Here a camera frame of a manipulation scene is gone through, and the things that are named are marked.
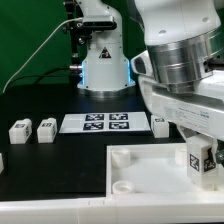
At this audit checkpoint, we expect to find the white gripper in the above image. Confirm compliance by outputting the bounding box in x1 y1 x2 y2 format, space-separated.
139 76 224 166

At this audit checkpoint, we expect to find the white square tabletop part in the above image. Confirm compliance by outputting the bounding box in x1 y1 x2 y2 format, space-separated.
106 143 224 196

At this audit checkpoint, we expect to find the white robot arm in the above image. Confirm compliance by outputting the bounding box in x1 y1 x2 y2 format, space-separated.
76 0 224 165

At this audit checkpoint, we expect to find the white L-shaped obstacle fence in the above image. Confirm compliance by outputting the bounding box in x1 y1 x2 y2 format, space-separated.
0 192 224 224

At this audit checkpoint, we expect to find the white sheet with tags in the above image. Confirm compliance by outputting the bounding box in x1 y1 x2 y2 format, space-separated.
60 112 151 134

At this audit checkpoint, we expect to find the white part at left edge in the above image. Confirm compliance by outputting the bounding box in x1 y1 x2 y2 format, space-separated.
0 153 4 174

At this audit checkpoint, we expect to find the black cable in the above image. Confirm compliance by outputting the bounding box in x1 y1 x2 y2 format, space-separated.
6 67 72 86

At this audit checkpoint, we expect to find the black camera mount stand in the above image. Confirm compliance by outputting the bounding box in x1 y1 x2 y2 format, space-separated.
61 0 88 84

